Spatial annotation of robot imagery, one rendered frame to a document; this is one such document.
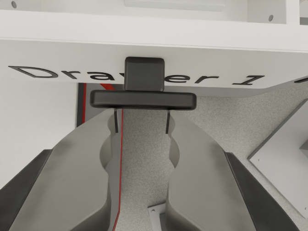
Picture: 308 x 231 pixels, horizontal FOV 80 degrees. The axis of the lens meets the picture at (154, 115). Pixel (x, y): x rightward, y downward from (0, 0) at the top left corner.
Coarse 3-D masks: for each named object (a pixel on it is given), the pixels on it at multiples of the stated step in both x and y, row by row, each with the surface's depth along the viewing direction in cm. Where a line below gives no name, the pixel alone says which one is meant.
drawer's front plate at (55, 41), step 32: (0, 32) 11; (32, 32) 11; (64, 32) 11; (96, 32) 11; (128, 32) 11; (160, 32) 11; (192, 32) 11; (224, 32) 11; (256, 32) 11; (288, 32) 11; (0, 64) 15; (32, 64) 15; (64, 64) 15; (96, 64) 15; (192, 64) 14; (224, 64) 14; (256, 64) 14; (288, 64) 14
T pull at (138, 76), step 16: (128, 64) 13; (144, 64) 13; (160, 64) 13; (128, 80) 12; (144, 80) 13; (160, 80) 13; (96, 96) 12; (112, 96) 12; (128, 96) 12; (144, 96) 12; (160, 96) 12; (176, 96) 12; (192, 96) 13
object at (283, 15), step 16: (0, 0) 14; (16, 0) 16; (32, 0) 18; (48, 0) 20; (64, 0) 20; (80, 0) 20; (96, 0) 20; (112, 0) 20; (240, 0) 21; (256, 0) 19; (272, 0) 17; (288, 0) 15; (144, 16) 20; (160, 16) 21; (176, 16) 21; (192, 16) 21; (208, 16) 21; (224, 16) 21; (240, 16) 21; (256, 16) 19; (272, 16) 17; (288, 16) 15
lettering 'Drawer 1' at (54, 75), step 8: (24, 72) 17; (48, 72) 17; (64, 72) 17; (72, 72) 17; (88, 72) 17; (96, 72) 17; (112, 80) 20; (168, 80) 19; (200, 80) 19; (248, 80) 18
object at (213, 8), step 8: (128, 0) 19; (136, 0) 19; (144, 0) 19; (152, 0) 19; (160, 0) 19; (168, 0) 19; (176, 0) 20; (184, 0) 20; (192, 0) 20; (200, 0) 20; (208, 0) 20; (216, 0) 20; (224, 0) 20; (160, 8) 21; (168, 8) 20; (176, 8) 20; (184, 8) 20; (192, 8) 20; (200, 8) 20; (208, 8) 20; (216, 8) 20
